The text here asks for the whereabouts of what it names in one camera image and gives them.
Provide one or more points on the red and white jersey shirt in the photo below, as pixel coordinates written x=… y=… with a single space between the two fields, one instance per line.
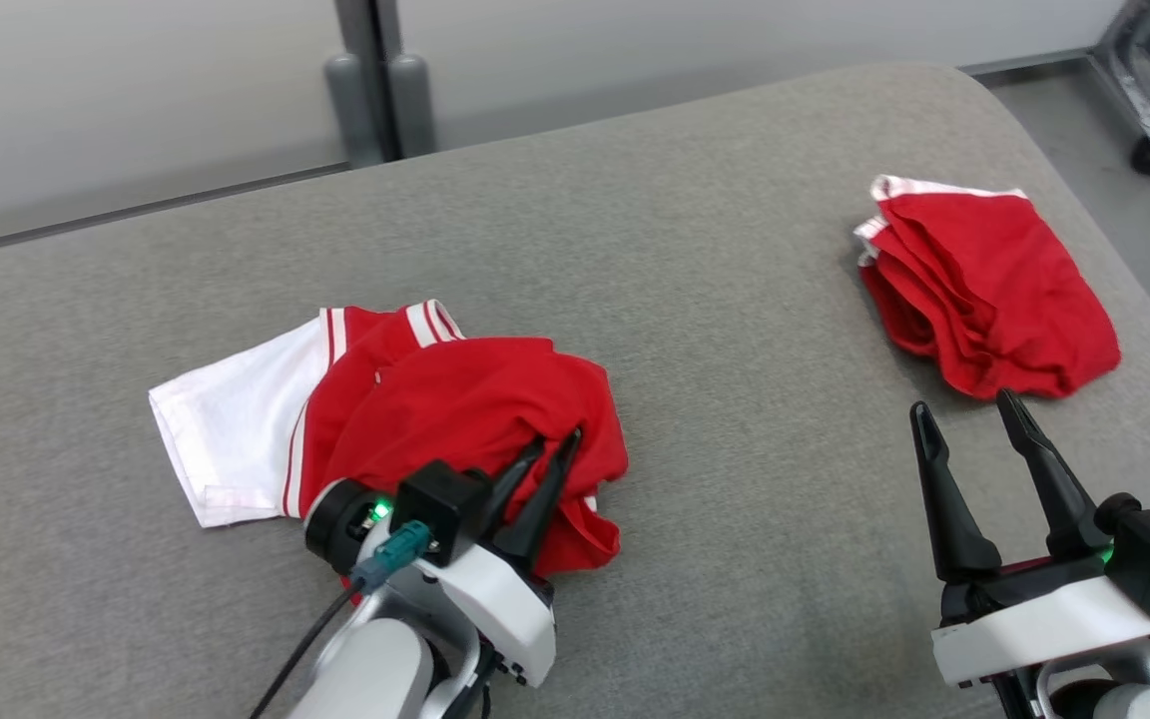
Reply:
x=435 y=409

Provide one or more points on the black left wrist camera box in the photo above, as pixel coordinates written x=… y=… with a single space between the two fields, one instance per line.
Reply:
x=440 y=504

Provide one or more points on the red shorts with white trim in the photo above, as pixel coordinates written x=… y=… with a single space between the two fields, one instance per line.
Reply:
x=994 y=290

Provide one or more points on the grey metal partition post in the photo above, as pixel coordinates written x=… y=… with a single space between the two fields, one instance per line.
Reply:
x=380 y=90

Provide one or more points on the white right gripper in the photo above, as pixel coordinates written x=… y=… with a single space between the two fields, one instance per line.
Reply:
x=1034 y=624

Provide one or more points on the teal left camera connector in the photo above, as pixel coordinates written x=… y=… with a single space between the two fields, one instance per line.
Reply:
x=395 y=554

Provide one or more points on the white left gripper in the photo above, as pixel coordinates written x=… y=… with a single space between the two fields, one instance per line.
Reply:
x=505 y=619

